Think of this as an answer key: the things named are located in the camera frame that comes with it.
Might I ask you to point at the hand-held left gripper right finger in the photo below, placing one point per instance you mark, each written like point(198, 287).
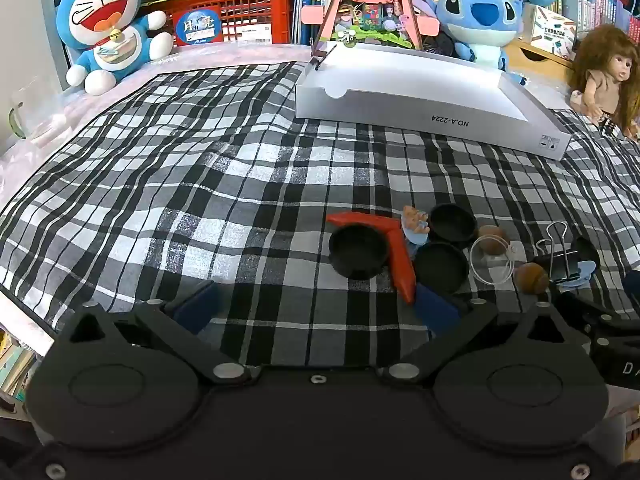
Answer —
point(434, 311)

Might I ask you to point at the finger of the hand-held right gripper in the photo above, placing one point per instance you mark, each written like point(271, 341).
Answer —
point(580, 309)
point(633, 286)

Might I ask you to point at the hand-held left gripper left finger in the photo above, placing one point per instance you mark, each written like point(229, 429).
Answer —
point(196, 306)

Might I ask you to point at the light blue clip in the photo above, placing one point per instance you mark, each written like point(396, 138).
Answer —
point(584, 272)

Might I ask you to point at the black round cap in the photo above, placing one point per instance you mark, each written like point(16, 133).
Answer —
point(452, 222)
point(357, 255)
point(440, 267)

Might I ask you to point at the brown nut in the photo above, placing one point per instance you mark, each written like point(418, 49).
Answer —
point(496, 236)
point(531, 277)

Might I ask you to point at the white cardboard box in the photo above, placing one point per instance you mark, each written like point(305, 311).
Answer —
point(425, 105)

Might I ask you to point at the large black binder clip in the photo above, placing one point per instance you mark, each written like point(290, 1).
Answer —
point(562, 267)

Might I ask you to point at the red boomerang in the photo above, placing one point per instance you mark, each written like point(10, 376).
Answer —
point(397, 260)

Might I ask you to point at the small toy figurine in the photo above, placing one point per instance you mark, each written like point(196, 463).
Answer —
point(415, 225)

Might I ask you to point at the black white plaid cloth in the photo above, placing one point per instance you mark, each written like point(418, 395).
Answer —
point(200, 185)

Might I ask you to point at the black striped toy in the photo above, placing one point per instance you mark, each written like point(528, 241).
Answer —
point(610, 126)

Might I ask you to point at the brown-haired doll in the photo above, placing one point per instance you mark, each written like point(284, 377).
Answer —
point(615, 75)

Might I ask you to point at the wooden drawer box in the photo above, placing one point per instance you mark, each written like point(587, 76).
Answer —
point(530, 60)

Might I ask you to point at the clear glass mug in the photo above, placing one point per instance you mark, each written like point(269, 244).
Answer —
point(37, 110)

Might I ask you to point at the pencil-print paper box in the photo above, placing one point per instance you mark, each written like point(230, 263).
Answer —
point(552, 30)

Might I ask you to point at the small binder clip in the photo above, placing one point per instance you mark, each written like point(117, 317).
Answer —
point(316, 62)

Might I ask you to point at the blue printed card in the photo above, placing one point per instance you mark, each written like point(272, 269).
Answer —
point(197, 27)

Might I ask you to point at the red plastic crate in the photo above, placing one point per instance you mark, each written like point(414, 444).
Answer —
point(245, 10)

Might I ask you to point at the pink triangular miniature house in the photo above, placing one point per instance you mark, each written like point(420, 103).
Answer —
point(375, 15)

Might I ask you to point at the blue big-eared alien plush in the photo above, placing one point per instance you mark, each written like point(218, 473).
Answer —
point(475, 10)

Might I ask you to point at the blue white cat plush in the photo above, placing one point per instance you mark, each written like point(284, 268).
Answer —
point(100, 15)

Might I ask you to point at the row of blue books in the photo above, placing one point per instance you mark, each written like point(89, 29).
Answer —
point(312, 0)

